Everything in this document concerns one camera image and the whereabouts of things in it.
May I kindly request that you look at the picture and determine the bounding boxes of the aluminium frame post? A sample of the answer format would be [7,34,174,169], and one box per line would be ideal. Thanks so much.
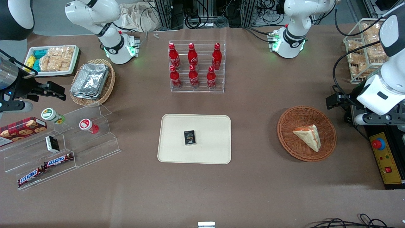
[154,0,173,31]
[241,0,257,28]

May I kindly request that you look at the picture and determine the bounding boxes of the green capped drink bottle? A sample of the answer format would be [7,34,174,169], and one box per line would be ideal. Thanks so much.
[41,108,66,125]

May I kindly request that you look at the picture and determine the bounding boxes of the clear rice cracker pack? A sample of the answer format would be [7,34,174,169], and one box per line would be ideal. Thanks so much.
[39,55,72,72]
[47,46,75,61]

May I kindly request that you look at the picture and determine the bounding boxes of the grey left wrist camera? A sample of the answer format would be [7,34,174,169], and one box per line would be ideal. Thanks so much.
[354,112,405,126]

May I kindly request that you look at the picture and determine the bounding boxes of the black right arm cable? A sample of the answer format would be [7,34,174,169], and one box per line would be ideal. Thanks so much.
[0,49,39,76]

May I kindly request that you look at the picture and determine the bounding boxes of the clear acrylic step shelf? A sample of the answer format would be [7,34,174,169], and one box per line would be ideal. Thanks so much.
[52,103,122,168]
[0,127,78,191]

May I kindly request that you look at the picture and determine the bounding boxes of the brown round wicker basket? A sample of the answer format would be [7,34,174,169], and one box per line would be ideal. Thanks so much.
[277,106,337,162]

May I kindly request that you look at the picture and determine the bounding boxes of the black countertop appliance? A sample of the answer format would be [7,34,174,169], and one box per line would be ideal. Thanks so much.
[343,104,405,191]

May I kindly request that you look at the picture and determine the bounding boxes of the clear acrylic bottle rack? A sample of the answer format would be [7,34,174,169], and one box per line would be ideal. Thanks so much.
[169,40,226,93]

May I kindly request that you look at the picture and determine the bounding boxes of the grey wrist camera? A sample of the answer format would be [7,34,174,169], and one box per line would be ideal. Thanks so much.
[0,100,33,112]
[354,112,405,126]

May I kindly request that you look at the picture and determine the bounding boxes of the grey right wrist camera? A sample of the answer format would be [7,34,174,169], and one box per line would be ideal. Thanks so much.
[0,100,33,112]

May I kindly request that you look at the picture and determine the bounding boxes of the red cola bottle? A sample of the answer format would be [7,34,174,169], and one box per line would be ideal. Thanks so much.
[168,43,181,70]
[212,43,223,71]
[169,65,183,89]
[188,64,200,88]
[206,66,217,90]
[188,43,199,70]

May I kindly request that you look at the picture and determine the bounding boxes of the brown snickers bar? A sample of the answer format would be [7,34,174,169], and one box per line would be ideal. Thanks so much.
[44,153,74,168]
[17,166,45,187]

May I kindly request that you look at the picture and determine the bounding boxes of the black and white small box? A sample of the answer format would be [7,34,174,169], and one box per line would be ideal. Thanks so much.
[45,136,60,154]

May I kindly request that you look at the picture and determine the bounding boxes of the clear fried snack pack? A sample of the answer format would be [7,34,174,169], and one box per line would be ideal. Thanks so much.
[367,44,389,60]
[352,63,377,78]
[348,52,369,66]
[365,33,385,47]
[346,40,365,54]
[362,23,382,35]

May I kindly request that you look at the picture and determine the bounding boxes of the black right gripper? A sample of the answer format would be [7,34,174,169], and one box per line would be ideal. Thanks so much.
[13,68,67,102]

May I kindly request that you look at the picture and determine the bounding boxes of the white cloth bag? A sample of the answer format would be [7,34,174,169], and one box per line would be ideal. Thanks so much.
[120,3,159,33]

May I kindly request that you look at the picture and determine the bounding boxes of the white rectangular snack tray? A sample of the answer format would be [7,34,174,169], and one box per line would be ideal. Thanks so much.
[25,45,80,77]

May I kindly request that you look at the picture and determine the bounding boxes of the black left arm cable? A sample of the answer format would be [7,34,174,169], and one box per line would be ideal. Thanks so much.
[332,6,393,107]

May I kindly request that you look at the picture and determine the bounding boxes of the red cookie box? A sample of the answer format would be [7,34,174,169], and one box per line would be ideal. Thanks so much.
[0,117,47,147]

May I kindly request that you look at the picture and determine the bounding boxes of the stacked aluminium foil trays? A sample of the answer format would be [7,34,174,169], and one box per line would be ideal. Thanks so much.
[70,63,110,101]

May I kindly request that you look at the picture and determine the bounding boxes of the white wire basket rack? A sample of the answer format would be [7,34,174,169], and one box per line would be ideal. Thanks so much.
[343,18,405,85]

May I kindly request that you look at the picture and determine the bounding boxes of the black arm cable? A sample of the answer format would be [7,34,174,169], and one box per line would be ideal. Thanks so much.
[0,49,39,76]
[332,6,393,107]

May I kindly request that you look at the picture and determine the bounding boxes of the yellow emergency stop box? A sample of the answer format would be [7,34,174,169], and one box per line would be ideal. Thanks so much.
[368,131,404,185]

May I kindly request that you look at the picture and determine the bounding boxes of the beige plastic tray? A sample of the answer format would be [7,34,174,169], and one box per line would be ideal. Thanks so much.
[157,114,232,165]

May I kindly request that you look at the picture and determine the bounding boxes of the black floor cables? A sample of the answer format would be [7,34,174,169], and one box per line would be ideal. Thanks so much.
[311,213,405,228]

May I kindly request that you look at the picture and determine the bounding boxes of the red capped drink bottle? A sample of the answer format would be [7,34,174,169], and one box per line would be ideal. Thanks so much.
[79,118,99,134]

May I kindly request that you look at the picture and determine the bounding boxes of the light oval wicker basket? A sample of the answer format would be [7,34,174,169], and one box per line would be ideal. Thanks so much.
[69,58,116,107]

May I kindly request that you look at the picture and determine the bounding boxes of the triangular sandwich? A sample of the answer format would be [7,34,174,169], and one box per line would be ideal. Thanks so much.
[292,124,321,153]

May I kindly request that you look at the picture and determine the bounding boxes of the black appliance power cable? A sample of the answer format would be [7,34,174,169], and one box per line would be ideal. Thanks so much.
[332,85,371,142]

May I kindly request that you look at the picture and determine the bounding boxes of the coiled black cable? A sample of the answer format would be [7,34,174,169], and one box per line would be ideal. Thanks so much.
[184,13,202,29]

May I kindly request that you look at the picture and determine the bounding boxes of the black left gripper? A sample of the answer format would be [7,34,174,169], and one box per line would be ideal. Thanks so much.
[326,84,364,111]

